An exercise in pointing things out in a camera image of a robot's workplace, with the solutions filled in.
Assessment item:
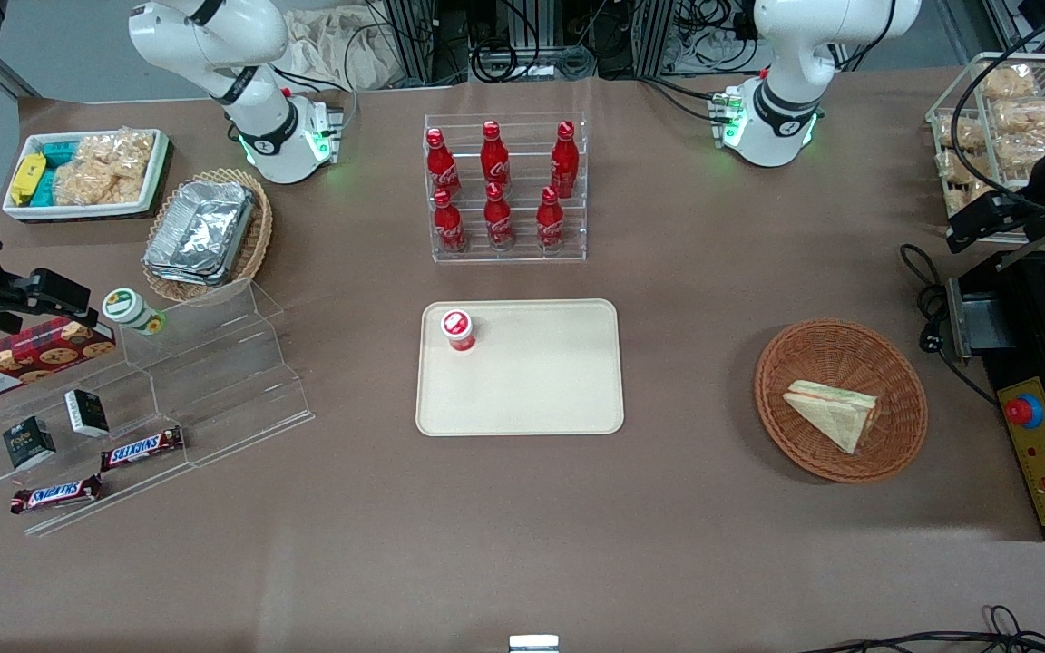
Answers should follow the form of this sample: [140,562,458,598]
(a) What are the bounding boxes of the triangle sandwich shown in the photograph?
[782,380,881,455]

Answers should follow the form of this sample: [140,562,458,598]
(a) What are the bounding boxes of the empty round wicker basket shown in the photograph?
[754,318,929,484]

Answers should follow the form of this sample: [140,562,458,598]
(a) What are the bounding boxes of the wicker basket with foil trays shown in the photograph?
[142,168,274,305]

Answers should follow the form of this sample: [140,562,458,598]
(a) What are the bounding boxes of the beige plastic tray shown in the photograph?
[415,298,626,438]

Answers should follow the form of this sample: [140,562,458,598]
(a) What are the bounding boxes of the red tartan cookie box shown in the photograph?
[0,317,118,405]

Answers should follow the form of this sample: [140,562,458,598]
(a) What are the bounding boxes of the black sealing machine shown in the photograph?
[943,243,1045,542]

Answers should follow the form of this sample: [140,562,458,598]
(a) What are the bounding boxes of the clear bag of fried snacks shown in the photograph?
[936,149,995,189]
[992,97,1045,139]
[980,63,1038,101]
[943,181,988,219]
[992,132,1045,175]
[936,114,988,152]

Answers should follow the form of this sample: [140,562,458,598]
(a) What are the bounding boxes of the small black box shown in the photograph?
[2,416,58,472]
[63,389,112,439]

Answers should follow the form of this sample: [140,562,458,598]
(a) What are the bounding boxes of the green lid yogurt cup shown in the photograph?
[102,288,168,337]

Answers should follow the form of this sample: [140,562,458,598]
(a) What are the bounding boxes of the yellow snack packet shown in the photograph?
[10,153,48,207]

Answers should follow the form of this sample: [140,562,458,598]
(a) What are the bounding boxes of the snickers chocolate bar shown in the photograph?
[10,473,104,516]
[100,425,186,473]

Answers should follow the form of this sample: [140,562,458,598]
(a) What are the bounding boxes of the white rectangular snack bin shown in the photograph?
[2,128,171,222]

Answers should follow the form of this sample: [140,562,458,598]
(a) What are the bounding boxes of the red emergency stop button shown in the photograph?
[1004,395,1045,430]

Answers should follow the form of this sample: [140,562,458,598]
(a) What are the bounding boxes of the clear bag of crisps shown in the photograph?
[52,131,158,207]

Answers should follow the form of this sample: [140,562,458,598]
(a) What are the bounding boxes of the stack of foil trays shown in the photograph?
[142,180,257,288]

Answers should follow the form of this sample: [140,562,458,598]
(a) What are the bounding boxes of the clear acrylic stepped shelf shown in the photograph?
[0,279,316,538]

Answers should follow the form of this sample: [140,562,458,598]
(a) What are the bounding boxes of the beige cloth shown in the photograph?
[279,7,416,93]

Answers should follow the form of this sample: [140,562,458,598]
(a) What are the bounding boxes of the red lid drink cup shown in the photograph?
[439,309,477,354]

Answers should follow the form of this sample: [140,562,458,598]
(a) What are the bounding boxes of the red cola bottle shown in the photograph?
[535,187,567,251]
[550,121,581,200]
[425,128,463,200]
[432,188,468,253]
[480,121,512,188]
[483,182,516,251]

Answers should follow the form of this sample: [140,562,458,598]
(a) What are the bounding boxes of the clear acrylic bottle rack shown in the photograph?
[423,112,589,265]

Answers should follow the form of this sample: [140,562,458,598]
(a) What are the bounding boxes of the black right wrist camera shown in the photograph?
[0,216,93,338]

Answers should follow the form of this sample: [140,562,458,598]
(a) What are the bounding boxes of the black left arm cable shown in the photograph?
[949,5,1045,220]

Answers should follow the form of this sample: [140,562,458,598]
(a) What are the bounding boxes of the black power cable with plug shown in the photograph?
[900,243,1001,406]

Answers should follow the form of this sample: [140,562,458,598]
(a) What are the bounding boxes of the white wire rack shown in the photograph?
[925,52,1045,244]

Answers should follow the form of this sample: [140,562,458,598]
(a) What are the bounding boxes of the black floor cables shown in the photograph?
[799,605,1045,653]

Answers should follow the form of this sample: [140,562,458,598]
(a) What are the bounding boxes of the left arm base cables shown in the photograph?
[639,74,734,125]

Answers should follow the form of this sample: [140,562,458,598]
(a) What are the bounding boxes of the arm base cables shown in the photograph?
[639,74,734,125]
[270,62,360,139]

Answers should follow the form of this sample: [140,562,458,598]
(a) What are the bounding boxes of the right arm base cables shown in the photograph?
[270,62,360,139]

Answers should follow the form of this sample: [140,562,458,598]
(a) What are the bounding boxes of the aluminium profile frame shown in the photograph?
[633,0,679,79]
[385,0,471,88]

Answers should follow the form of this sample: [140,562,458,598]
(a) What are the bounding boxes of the coiled black background cables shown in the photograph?
[470,0,598,84]

